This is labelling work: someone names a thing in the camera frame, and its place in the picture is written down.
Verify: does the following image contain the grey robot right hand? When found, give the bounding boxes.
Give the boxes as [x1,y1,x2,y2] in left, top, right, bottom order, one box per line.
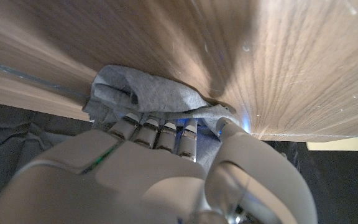
[0,112,318,224]

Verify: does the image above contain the grey cotton shorts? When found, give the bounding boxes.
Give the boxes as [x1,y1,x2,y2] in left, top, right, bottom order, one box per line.
[82,64,241,172]

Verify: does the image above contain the grey tape outline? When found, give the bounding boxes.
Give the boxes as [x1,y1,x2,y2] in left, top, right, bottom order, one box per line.
[0,57,90,97]

